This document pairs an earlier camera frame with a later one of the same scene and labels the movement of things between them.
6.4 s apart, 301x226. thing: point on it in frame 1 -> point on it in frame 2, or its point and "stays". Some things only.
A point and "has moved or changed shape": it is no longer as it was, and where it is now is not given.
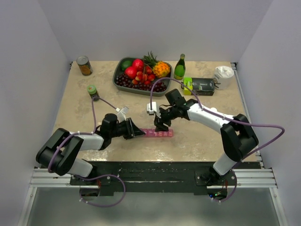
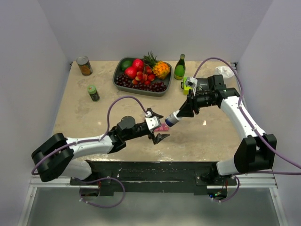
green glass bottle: (179, 70) stays
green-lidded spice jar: (92, 90) stays
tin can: (84, 65) stays
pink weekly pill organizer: (152, 133) has moved or changed shape
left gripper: (132, 130) -> (159, 137)
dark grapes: (122, 80) stays
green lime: (125, 64) stays
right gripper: (158, 122) -> (191, 104)
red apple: (130, 72) stays
